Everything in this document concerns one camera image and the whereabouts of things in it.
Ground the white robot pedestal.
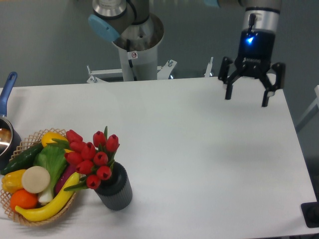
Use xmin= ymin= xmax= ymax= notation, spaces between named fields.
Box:
xmin=113 ymin=13 xmax=164 ymax=81

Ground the red tulip bouquet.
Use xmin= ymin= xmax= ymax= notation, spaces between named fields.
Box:
xmin=64 ymin=126 xmax=120 ymax=191

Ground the purple eggplant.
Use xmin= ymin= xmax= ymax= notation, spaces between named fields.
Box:
xmin=54 ymin=165 xmax=75 ymax=195

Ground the orange fruit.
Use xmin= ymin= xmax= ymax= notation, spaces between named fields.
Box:
xmin=10 ymin=189 xmax=38 ymax=211

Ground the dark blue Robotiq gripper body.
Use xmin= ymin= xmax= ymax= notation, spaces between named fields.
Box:
xmin=234 ymin=30 xmax=275 ymax=79

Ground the woven wicker basket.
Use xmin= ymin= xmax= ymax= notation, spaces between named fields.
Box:
xmin=0 ymin=128 xmax=78 ymax=227

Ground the beige round disc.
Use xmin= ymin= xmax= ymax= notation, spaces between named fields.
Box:
xmin=21 ymin=166 xmax=50 ymax=194

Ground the dark green cucumber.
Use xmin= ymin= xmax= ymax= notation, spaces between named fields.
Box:
xmin=0 ymin=143 xmax=43 ymax=175

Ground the white furniture leg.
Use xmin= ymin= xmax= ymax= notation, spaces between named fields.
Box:
xmin=295 ymin=85 xmax=319 ymax=133

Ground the yellow lemon squash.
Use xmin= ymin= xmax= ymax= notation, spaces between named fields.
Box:
xmin=41 ymin=132 xmax=72 ymax=152

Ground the blue handled saucepan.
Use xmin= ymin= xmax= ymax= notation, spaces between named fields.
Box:
xmin=0 ymin=72 xmax=21 ymax=170

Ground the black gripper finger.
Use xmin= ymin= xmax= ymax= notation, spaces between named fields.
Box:
xmin=218 ymin=56 xmax=243 ymax=100
xmin=261 ymin=62 xmax=286 ymax=107

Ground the yellow banana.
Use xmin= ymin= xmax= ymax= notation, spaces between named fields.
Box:
xmin=15 ymin=172 xmax=80 ymax=222

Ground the green bok choy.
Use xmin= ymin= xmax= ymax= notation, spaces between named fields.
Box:
xmin=33 ymin=145 xmax=67 ymax=205

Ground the yellow bell pepper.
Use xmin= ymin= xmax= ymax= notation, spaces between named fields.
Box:
xmin=1 ymin=169 xmax=26 ymax=194

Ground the white metal mounting frame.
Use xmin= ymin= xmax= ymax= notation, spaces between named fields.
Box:
xmin=86 ymin=56 xmax=214 ymax=84

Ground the dark grey ribbed vase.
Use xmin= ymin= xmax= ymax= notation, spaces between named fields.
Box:
xmin=95 ymin=162 xmax=133 ymax=211

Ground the black device at corner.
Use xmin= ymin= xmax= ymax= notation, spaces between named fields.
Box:
xmin=301 ymin=202 xmax=319 ymax=228

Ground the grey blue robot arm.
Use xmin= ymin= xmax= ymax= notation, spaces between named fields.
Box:
xmin=88 ymin=0 xmax=286 ymax=107

